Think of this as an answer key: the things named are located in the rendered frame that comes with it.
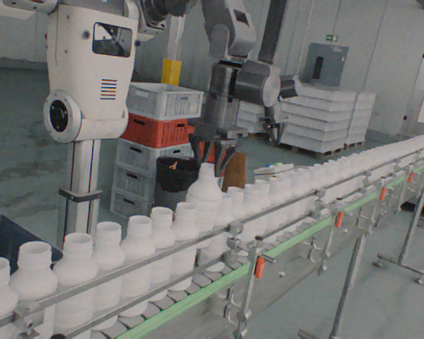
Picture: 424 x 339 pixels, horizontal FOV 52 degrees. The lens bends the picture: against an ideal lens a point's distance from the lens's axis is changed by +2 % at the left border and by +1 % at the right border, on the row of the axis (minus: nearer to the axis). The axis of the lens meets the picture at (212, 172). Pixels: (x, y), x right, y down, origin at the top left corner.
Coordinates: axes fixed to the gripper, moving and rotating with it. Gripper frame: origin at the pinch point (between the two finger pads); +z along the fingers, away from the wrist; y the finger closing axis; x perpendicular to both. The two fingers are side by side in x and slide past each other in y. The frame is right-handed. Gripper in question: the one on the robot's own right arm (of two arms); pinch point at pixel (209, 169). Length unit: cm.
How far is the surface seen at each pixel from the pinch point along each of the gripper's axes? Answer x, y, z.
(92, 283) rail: -29.3, 3.8, 11.7
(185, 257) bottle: -7.4, 3.1, 15.1
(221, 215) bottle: 4.3, 2.0, 9.8
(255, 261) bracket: 4.5, 11.4, 15.9
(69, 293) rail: -33.0, 3.8, 11.7
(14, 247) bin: -9, -49, 35
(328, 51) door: 1022, -398, -70
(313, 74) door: 1021, -422, -7
